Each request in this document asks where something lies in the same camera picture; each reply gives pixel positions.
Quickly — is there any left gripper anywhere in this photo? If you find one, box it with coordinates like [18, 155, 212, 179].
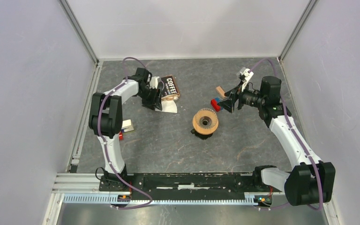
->
[136, 87, 163, 111]

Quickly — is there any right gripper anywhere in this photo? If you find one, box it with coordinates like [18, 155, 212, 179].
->
[217, 80, 266, 114]

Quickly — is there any white paper filter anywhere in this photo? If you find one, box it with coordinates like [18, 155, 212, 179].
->
[155, 100, 178, 113]

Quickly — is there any coffee filter box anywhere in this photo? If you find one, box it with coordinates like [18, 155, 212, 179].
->
[160, 75, 180, 101]

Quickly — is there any clear glass dripper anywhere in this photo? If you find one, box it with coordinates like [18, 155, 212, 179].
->
[195, 108, 218, 129]

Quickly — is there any wooden ring holder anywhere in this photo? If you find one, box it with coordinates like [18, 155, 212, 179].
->
[192, 108, 219, 135]

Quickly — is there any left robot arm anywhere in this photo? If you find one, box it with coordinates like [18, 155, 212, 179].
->
[89, 67, 163, 191]

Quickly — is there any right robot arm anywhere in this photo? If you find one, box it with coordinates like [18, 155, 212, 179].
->
[218, 76, 336, 210]

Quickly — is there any long wooden block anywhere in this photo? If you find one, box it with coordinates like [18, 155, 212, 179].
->
[216, 86, 226, 99]

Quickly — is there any red blue block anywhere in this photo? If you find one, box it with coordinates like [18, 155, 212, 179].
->
[210, 97, 223, 112]

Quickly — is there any colourful block stack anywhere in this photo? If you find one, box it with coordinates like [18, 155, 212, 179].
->
[119, 120, 135, 140]

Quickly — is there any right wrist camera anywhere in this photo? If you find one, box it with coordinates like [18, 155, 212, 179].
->
[236, 67, 254, 92]

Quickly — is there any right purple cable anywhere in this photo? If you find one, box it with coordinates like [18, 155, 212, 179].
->
[248, 58, 324, 211]

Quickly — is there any purple cable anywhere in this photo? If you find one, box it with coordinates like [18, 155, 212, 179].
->
[248, 58, 324, 211]
[97, 57, 154, 210]

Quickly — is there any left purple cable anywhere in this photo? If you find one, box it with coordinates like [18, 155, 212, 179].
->
[97, 57, 154, 210]

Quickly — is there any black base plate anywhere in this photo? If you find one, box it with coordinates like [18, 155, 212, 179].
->
[99, 172, 273, 201]

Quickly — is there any aluminium frame rail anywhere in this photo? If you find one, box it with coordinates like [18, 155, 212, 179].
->
[42, 60, 104, 225]

